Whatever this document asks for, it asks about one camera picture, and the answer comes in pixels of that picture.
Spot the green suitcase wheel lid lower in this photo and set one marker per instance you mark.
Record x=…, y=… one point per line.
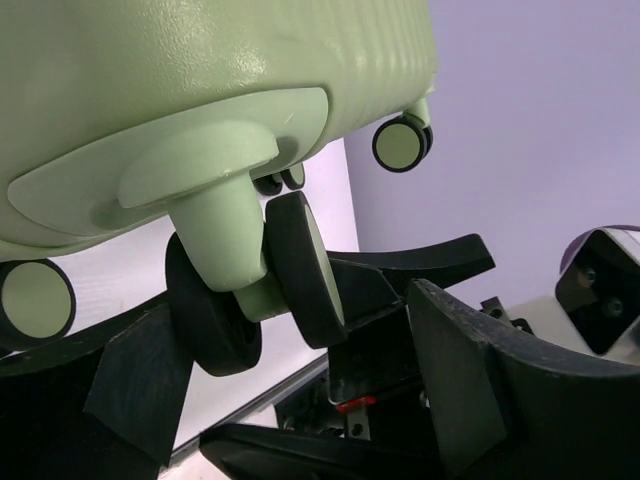
x=401, y=143

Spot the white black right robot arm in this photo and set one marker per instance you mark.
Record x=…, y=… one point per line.
x=253, y=452

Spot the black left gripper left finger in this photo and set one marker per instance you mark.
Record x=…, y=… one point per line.
x=103, y=403

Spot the green suitcase wheel front left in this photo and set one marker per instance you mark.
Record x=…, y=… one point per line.
x=222, y=331

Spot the aluminium table edge rail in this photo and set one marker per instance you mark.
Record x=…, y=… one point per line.
x=274, y=395

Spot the green suitcase blue lining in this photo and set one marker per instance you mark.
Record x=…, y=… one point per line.
x=115, y=113

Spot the green suitcase wheel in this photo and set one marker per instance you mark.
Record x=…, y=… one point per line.
x=294, y=178
x=222, y=331

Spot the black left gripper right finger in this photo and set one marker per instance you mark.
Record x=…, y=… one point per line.
x=508, y=405

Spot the green suitcase wheel front right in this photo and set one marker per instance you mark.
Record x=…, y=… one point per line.
x=294, y=178

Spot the green suitcase wheel lid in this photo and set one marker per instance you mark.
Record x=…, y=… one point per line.
x=401, y=143
x=38, y=304

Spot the green suitcase wheel lid upper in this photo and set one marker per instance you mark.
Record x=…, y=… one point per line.
x=38, y=304

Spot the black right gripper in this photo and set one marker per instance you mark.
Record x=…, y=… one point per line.
x=372, y=388

